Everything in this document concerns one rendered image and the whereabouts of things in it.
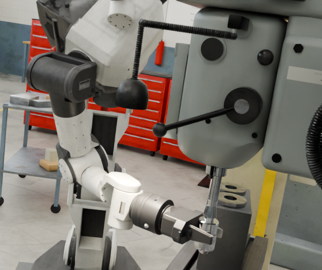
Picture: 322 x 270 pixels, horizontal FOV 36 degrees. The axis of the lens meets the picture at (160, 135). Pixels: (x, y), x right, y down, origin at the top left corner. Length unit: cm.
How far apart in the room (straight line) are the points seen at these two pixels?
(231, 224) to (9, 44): 1122
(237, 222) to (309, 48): 58
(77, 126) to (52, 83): 15
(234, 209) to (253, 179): 156
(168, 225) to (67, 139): 41
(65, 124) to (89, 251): 69
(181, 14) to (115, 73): 918
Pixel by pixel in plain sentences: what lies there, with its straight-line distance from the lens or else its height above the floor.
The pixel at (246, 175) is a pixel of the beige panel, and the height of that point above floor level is 82.
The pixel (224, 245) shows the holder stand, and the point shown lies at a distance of 137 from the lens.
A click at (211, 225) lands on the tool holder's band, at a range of 112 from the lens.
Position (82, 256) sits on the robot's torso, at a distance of 194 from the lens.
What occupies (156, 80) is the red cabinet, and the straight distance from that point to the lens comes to 598.
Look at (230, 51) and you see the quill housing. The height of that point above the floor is 155.
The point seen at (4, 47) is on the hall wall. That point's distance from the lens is 1243.
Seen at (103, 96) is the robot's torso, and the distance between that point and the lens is 167.
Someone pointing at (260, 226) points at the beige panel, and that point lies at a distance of 296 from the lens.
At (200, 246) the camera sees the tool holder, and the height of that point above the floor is 111.
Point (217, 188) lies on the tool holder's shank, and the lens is 111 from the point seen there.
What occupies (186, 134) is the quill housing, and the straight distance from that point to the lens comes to 102.
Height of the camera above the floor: 158
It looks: 12 degrees down
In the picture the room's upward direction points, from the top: 8 degrees clockwise
